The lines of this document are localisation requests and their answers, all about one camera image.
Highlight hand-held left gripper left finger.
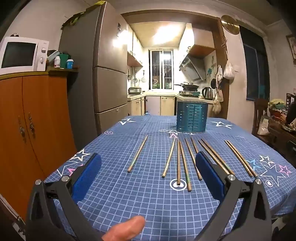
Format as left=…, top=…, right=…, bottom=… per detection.
left=24, top=153, right=103, bottom=241

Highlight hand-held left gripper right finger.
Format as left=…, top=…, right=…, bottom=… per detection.
left=194, top=152, right=274, bottom=241

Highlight row of wooden chopsticks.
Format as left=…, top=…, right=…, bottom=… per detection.
left=127, top=135, right=258, bottom=192

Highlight blue slotted chopstick holder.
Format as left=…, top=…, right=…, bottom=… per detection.
left=176, top=100, right=208, bottom=133

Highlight person's left hand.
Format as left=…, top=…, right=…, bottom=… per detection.
left=102, top=215, right=146, bottom=241

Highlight blue star printed tablecloth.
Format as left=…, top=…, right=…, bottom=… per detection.
left=44, top=115, right=296, bottom=241

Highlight white shopping bag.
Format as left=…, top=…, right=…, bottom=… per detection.
left=257, top=115, right=271, bottom=136

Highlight orange wooden cabinet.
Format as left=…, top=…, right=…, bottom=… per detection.
left=0, top=67, right=79, bottom=220

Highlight wooden chair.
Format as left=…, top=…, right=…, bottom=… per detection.
left=252, top=98, right=270, bottom=137

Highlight steel electric kettle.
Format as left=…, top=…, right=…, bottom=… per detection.
left=202, top=87, right=214, bottom=100

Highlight hanging bags bundle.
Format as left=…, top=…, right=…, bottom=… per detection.
left=210, top=65, right=225, bottom=114

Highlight gas stove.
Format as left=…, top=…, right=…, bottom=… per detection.
left=178, top=90, right=200, bottom=97

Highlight kitchen counter cabinets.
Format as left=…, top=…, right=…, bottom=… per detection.
left=127, top=91, right=214, bottom=117

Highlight black wok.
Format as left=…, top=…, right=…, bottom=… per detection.
left=174, top=83, right=200, bottom=91

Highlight basket of cloths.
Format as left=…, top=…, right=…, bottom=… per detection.
left=268, top=99, right=286, bottom=118

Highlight grey refrigerator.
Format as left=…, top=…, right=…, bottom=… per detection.
left=58, top=1, right=129, bottom=151

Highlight white hanging plastic bag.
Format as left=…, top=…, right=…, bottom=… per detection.
left=223, top=61, right=235, bottom=80

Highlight steel range hood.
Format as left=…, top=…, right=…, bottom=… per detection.
left=179, top=55, right=207, bottom=83

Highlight black printed box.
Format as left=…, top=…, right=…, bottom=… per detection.
left=286, top=93, right=296, bottom=112

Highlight kitchen window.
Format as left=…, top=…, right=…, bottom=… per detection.
left=149, top=49, right=174, bottom=90

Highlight dark window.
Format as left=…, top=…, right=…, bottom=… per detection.
left=239, top=25, right=270, bottom=102

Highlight white microwave oven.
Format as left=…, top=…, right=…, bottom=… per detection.
left=0, top=37, right=49, bottom=76

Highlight green cloth bag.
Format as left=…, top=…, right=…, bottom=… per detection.
left=61, top=1, right=107, bottom=29

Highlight wall cabinets beside refrigerator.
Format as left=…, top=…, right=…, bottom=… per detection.
left=127, top=23, right=144, bottom=67

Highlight wall cabinet above hood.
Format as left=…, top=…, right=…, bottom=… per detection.
left=185, top=23, right=216, bottom=58

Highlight framed wall picture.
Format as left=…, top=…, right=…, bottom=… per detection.
left=286, top=34, right=296, bottom=65

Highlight gold wall clock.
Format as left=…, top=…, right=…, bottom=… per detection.
left=221, top=15, right=240, bottom=35

